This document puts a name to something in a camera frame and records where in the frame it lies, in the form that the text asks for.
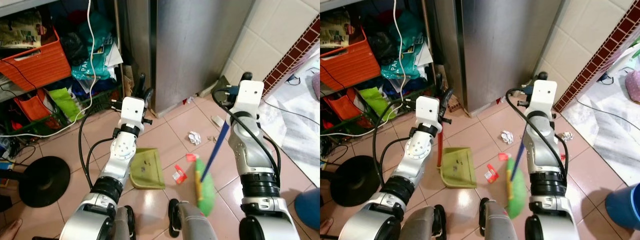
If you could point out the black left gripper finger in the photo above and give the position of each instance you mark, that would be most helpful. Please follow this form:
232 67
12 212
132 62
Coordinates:
448 96
148 96
442 82
141 81

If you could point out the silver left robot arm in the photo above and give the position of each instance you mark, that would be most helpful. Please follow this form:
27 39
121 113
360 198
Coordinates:
416 157
116 162

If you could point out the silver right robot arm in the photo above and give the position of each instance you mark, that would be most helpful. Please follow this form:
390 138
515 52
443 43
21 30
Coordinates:
542 150
252 150

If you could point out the teal plastic bag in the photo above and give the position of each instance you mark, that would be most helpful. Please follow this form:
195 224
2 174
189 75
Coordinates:
97 60
407 57

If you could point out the stainless steel cabinet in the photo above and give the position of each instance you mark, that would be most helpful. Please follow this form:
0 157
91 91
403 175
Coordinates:
500 50
200 50

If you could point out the crumpled white paper ball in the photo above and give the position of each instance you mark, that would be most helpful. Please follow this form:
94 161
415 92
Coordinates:
194 138
567 136
507 137

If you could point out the lime green bag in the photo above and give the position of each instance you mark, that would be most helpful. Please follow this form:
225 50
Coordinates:
376 100
65 102

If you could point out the black plastic bag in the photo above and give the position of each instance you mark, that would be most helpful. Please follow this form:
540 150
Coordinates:
382 47
74 49

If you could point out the red paper scrap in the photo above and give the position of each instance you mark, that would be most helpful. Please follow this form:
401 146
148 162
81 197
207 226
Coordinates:
190 157
503 156

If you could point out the small red white carton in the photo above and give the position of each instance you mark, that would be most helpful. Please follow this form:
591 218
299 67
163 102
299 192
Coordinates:
491 174
179 174

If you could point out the pink cloth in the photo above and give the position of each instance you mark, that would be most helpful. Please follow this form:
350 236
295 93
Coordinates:
633 86

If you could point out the orange plastic crate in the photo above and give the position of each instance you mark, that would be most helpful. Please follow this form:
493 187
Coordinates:
37 67
350 67

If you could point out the printed paper bag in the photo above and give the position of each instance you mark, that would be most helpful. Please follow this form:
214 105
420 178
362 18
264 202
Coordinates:
20 30
334 29

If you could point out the orange shopping bag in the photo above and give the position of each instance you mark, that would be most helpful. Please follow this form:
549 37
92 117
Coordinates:
31 107
342 106

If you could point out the grey left robot leg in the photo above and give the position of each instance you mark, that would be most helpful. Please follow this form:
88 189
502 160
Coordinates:
425 225
122 225

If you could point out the grey robot leg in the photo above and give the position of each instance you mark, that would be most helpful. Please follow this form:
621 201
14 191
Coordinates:
122 225
425 225
192 225
500 225

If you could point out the round black stand base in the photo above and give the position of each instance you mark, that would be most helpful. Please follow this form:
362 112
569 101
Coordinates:
352 182
46 181

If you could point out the grey right robot leg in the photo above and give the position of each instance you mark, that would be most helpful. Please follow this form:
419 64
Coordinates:
192 225
500 225

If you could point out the blue plastic bucket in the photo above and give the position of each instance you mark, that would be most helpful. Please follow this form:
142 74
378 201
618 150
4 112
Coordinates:
624 205
309 207

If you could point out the person's bare foot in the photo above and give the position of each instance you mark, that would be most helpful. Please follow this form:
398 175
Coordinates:
10 230
325 227

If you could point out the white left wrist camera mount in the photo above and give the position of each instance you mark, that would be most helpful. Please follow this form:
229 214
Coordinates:
132 111
428 110

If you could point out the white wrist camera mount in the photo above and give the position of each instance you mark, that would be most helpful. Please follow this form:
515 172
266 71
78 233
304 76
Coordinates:
248 97
132 111
544 95
428 110

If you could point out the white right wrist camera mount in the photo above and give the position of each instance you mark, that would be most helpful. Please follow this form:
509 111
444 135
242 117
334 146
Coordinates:
544 95
248 97

